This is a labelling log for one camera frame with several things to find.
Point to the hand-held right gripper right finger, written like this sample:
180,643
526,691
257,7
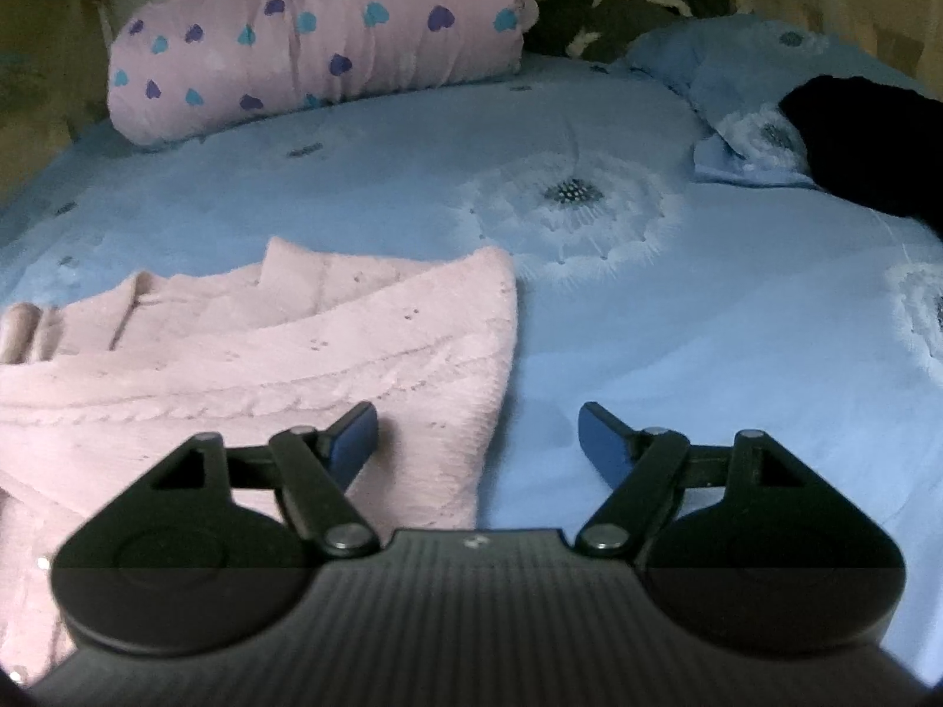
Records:
600,445

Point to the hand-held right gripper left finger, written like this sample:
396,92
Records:
352,442

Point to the pink knitted sweater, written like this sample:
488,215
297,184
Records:
295,361

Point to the blue dandelion print bedsheet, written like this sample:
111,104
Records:
663,324

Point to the blue dandelion print pillow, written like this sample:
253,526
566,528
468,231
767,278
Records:
722,81

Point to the black cloth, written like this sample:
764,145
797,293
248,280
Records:
869,147

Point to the pink pillow with hearts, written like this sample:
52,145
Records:
317,37

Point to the dark blanket with white trim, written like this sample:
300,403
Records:
626,15

